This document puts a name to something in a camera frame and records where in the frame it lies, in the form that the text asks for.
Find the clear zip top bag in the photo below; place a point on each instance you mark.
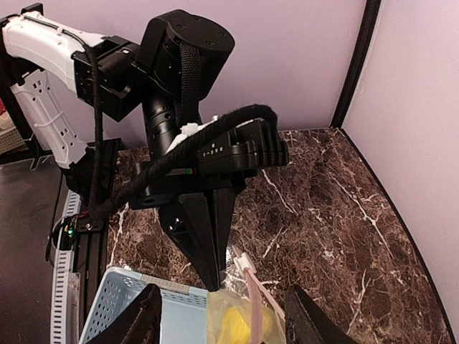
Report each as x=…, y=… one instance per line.
x=242, y=289

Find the black front frame rail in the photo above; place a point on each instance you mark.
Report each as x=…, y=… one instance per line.
x=90, y=246

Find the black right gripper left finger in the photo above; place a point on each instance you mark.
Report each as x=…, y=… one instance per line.
x=138, y=323

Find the yellow toy pepper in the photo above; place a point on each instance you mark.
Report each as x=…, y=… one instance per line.
x=235, y=330

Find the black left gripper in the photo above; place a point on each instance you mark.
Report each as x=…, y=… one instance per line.
x=184, y=212

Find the black enclosure frame post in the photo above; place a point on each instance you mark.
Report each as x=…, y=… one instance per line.
x=361, y=48

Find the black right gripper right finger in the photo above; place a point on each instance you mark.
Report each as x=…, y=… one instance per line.
x=305, y=321

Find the white slotted cable duct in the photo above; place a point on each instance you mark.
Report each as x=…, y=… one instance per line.
x=65, y=301

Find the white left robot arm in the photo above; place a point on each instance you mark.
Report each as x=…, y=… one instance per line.
x=66, y=81

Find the light blue plastic basket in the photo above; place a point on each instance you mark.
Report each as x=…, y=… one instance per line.
x=183, y=314

